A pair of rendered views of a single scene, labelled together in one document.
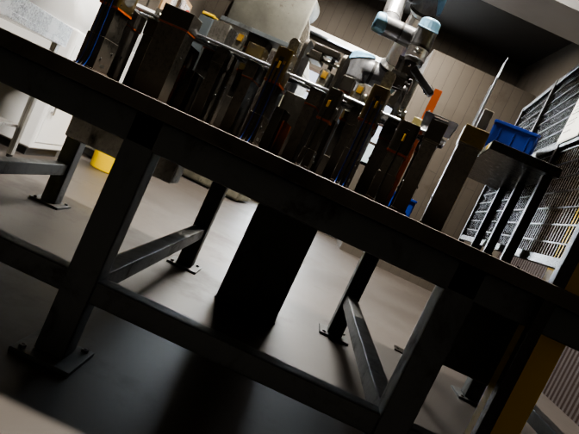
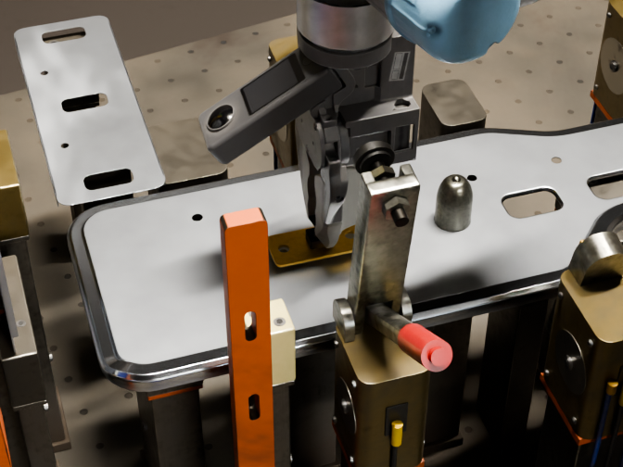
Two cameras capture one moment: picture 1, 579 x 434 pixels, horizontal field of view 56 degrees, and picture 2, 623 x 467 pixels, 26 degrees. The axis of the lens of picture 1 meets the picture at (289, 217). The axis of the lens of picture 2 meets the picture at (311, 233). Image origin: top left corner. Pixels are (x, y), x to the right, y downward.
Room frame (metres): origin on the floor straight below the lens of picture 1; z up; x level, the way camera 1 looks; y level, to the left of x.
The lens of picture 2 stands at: (2.76, -0.57, 1.81)
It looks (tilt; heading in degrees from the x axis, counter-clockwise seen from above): 43 degrees down; 153
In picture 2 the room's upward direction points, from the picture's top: straight up
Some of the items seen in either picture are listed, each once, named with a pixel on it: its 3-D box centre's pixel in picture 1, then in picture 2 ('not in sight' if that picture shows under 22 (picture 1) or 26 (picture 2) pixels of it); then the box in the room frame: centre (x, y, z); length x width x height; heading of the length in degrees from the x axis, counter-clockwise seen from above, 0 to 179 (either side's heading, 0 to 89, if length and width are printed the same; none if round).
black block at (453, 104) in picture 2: (318, 130); (438, 203); (1.86, 0.03, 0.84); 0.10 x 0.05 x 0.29; 171
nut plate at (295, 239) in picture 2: not in sight; (317, 238); (2.01, -0.19, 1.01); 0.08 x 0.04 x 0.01; 80
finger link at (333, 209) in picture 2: not in sight; (330, 172); (2.04, -0.19, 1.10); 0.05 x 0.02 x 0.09; 171
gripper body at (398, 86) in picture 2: (404, 75); (352, 91); (2.02, -0.16, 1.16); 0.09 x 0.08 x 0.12; 81
